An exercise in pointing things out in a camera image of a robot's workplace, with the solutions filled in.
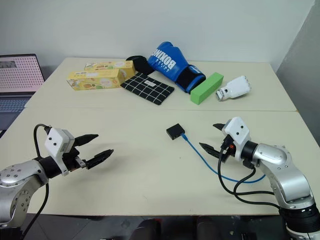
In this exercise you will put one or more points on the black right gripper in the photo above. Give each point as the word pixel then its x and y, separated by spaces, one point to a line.
pixel 227 153

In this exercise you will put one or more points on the dark rounded shape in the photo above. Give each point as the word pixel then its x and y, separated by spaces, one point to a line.
pixel 148 228

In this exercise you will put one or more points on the yellow printed carton box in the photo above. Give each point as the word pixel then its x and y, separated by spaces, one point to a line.
pixel 110 65
pixel 95 80

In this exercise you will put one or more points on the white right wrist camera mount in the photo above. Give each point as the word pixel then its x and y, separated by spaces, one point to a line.
pixel 237 130

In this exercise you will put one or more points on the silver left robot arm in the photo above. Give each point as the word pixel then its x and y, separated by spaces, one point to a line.
pixel 15 180

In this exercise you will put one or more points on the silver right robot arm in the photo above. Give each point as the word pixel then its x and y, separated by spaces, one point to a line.
pixel 287 175

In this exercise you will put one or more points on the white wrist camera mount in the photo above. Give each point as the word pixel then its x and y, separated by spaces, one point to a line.
pixel 237 130
pixel 56 142

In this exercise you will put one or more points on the blue boxing glove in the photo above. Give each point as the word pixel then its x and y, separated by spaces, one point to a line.
pixel 170 62

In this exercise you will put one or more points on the black round fabric pad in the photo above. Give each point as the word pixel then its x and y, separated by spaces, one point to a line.
pixel 140 63

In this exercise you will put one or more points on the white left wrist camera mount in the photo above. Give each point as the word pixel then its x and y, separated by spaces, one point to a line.
pixel 56 142

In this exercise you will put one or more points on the black white-grid cloth pouch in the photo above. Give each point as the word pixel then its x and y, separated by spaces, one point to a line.
pixel 147 88

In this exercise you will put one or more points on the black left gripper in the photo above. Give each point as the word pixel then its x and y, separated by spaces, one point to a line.
pixel 73 161

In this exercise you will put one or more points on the open grey laptop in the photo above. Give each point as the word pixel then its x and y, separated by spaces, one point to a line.
pixel 17 72

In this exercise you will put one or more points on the small black adapter box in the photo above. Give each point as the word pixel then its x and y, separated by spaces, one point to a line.
pixel 175 131

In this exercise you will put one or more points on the white plastic bottle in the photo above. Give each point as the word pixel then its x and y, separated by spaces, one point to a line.
pixel 235 88

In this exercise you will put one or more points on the green rectangular foam block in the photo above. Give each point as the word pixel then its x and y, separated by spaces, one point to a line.
pixel 206 87

